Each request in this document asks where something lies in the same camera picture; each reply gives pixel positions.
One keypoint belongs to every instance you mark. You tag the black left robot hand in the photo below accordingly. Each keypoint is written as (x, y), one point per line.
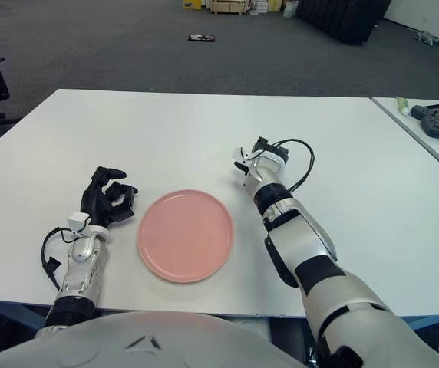
(94, 203)

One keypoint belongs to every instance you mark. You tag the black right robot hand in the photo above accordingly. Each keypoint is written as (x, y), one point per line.
(239, 166)

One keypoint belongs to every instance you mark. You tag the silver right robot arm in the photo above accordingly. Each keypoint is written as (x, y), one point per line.
(307, 245)

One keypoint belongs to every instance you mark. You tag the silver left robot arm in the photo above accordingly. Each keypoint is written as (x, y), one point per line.
(81, 264)

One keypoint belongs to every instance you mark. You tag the pink round plate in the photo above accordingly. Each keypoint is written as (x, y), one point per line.
(185, 235)

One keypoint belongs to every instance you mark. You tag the flat black tray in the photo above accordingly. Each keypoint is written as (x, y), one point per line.
(202, 37)

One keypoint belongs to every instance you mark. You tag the white grey robot torso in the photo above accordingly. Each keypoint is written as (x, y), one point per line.
(146, 345)

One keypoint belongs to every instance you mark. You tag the wooden crate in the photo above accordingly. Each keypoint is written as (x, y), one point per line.
(229, 7)

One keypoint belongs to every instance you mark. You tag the white plastic bag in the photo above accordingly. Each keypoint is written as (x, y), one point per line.
(289, 9)

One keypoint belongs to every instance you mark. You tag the yellow box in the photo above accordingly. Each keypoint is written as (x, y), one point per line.
(191, 4)

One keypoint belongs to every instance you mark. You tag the green white tube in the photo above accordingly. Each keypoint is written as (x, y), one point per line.
(402, 104)

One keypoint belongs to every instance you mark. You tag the black fabric partition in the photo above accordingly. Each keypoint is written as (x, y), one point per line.
(342, 19)

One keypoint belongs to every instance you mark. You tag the small grey quadruped robot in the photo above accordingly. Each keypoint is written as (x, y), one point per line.
(430, 38)

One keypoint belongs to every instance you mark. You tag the blue grey table frame beam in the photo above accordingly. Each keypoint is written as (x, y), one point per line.
(8, 308)
(434, 321)

